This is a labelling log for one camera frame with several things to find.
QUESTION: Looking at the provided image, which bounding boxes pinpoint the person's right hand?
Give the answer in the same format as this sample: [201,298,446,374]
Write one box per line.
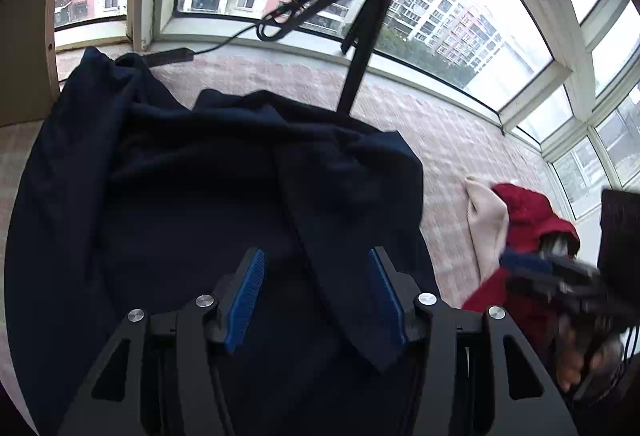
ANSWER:
[555,316,623,392]

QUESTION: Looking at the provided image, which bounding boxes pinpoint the pink plaid blanket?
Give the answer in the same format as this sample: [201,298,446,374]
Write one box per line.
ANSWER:
[0,51,576,417]

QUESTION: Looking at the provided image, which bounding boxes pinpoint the cream garment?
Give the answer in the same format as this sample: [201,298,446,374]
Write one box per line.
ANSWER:
[465,176,511,284]

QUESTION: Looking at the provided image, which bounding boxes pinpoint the large grey-brown wooden board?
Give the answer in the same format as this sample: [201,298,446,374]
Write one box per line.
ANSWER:
[0,0,76,127]

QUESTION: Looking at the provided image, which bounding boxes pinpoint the red garment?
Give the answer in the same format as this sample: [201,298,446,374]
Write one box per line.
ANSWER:
[462,182,581,352]

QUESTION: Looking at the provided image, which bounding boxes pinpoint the navy blue pants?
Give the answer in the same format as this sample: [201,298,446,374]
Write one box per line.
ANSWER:
[5,47,441,436]

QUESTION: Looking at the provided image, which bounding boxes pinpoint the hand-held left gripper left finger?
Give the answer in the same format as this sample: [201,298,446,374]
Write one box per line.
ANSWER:
[57,247,266,436]

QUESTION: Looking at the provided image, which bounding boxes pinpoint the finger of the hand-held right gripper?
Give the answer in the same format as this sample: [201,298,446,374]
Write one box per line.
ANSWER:
[502,253,608,312]

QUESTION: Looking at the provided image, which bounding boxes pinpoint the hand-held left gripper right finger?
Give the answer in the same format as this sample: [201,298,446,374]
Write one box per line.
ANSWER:
[367,246,578,436]

